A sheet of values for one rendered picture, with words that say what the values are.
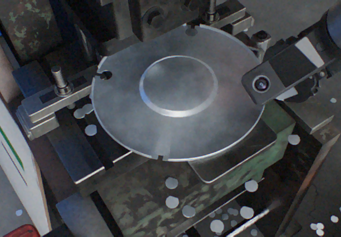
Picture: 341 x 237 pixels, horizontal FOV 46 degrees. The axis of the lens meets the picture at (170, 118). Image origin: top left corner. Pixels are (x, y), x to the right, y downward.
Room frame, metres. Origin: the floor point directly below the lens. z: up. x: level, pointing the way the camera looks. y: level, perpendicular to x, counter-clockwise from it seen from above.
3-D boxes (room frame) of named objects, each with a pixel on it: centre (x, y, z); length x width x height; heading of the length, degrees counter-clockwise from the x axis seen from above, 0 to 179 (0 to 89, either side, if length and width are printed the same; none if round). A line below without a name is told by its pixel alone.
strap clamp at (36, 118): (0.46, 0.19, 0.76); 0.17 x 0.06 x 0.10; 120
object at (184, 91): (0.43, -0.02, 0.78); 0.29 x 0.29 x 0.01
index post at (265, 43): (0.52, -0.17, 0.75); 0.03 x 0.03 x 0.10; 30
